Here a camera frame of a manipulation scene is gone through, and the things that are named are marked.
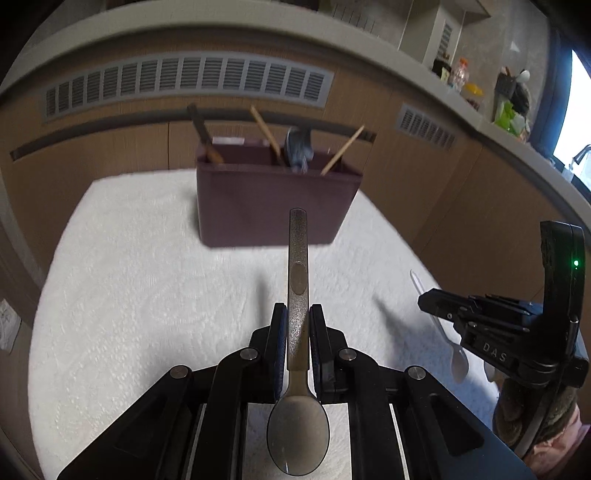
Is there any translucent brown plastic spoon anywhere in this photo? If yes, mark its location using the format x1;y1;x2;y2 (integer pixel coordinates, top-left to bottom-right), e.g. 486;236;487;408
266;208;331;477

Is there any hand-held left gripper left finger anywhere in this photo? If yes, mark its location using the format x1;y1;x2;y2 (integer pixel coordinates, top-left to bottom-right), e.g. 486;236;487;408
58;302;289;480

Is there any white lace tablecloth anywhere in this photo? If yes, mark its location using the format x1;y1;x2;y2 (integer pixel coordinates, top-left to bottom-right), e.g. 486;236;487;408
28;168;505;480

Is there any clear bottle orange cap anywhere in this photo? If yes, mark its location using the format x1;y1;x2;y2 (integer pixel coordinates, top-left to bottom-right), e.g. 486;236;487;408
450;57;470;92

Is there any short grey vent grille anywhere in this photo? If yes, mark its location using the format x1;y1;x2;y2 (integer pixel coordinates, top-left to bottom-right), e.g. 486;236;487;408
397;104;458;151

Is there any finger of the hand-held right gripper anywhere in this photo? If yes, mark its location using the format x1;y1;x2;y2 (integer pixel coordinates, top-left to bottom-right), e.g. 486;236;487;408
465;294;546;318
417;288;472;331

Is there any jar with yellow lid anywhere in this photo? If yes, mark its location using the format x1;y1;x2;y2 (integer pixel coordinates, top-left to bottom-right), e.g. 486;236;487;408
464;83;486;112

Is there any maroon plastic utensil holder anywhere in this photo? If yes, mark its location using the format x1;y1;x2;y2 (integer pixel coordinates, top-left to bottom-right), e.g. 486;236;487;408
196;137;362;248

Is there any beige duct column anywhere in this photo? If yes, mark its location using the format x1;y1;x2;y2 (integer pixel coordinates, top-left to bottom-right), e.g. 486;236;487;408
399;4;465;70

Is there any beige stone countertop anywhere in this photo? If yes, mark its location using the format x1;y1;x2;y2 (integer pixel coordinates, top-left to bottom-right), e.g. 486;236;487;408
0;0;591;205

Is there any window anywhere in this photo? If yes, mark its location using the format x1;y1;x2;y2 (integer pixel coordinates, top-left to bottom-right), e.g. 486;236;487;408
551;46;591;195

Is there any green plastic bag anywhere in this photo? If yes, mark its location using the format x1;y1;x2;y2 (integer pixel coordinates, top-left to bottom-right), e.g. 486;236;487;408
491;99;530;138

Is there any grey-blue plastic rice spoon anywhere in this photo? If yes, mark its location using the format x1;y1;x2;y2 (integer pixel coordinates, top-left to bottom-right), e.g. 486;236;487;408
283;127;315;175

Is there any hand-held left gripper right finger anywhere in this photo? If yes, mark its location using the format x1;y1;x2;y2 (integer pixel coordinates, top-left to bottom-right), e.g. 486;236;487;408
309;304;536;480

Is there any white plastic spoon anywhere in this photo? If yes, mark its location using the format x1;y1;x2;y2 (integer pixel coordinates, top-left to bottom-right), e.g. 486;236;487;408
409;270;471;384

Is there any long grey vent grille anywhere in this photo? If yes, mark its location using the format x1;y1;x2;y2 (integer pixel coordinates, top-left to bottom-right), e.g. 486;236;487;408
43;53;334;123

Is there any black plastic basket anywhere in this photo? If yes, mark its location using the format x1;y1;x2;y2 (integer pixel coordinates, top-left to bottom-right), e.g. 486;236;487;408
494;67;532;116

